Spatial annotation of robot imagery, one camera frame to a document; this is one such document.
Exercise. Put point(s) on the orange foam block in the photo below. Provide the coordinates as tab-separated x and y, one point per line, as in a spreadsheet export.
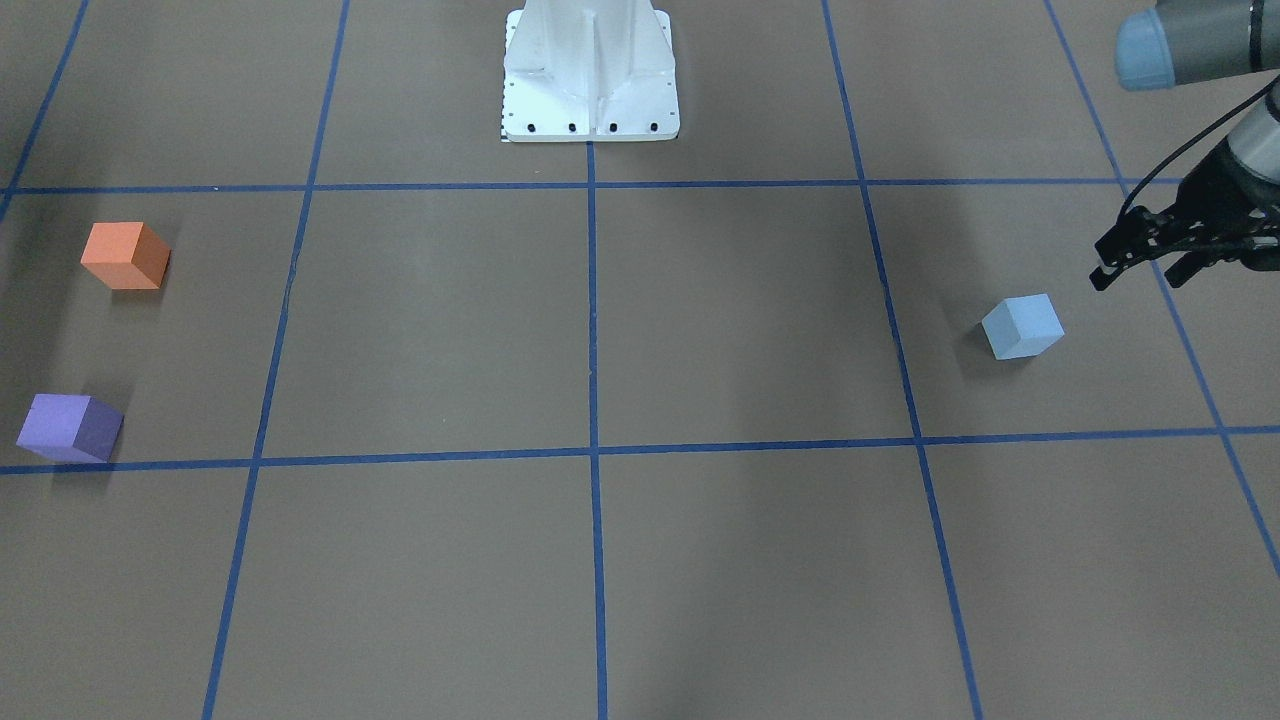
126	256

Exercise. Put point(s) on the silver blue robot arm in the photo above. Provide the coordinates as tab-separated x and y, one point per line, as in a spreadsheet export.
1178	43

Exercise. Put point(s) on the purple foam block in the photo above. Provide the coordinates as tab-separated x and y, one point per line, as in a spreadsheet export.
70	428

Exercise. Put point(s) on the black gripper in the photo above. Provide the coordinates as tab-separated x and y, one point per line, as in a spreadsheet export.
1222	197

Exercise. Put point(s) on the light blue foam block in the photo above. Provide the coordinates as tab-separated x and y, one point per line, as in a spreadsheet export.
1022	326

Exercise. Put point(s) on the white pedestal column with base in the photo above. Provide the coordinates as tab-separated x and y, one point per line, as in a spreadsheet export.
589	71

